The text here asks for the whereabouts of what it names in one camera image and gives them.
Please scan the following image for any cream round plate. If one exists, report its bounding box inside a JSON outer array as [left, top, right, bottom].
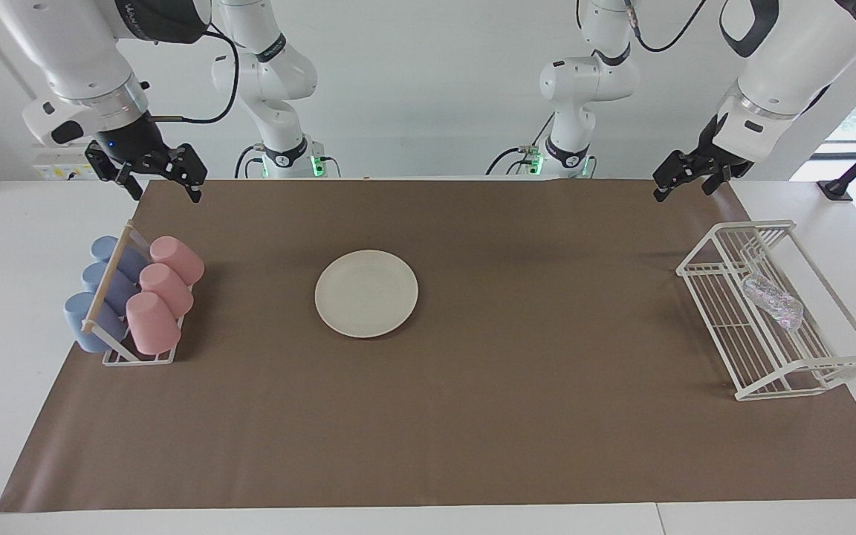
[[314, 250, 419, 339]]

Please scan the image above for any blue plastic cup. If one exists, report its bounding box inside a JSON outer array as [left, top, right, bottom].
[[64, 291, 128, 353], [91, 236, 148, 279], [82, 262, 139, 313]]

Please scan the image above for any pink plastic cup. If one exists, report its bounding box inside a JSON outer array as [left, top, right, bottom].
[[126, 291, 182, 355], [138, 263, 195, 319], [149, 236, 205, 286]]

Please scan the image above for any white cup holder rack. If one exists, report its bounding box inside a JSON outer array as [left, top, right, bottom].
[[82, 220, 192, 366]]

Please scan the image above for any brown table mat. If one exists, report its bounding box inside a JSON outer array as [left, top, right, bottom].
[[0, 178, 856, 513]]

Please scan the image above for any black right base cable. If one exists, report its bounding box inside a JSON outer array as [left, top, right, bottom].
[[235, 145, 265, 179]]

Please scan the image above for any black base cable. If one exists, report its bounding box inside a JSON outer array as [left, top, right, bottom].
[[235, 145, 265, 179], [486, 111, 557, 177]]

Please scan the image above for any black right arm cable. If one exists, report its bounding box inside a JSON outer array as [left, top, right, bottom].
[[149, 22, 241, 125]]

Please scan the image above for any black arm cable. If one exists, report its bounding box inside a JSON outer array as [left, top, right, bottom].
[[149, 22, 241, 125], [625, 0, 707, 54]]

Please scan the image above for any white wall power socket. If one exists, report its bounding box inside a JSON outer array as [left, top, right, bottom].
[[33, 145, 102, 181]]

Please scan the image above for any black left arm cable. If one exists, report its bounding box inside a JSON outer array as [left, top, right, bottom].
[[625, 0, 707, 54]]

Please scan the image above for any black left base cable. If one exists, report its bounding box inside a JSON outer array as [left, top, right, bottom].
[[486, 111, 557, 177]]

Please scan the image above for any white wire dish rack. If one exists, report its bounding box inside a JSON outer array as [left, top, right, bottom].
[[676, 219, 856, 402]]

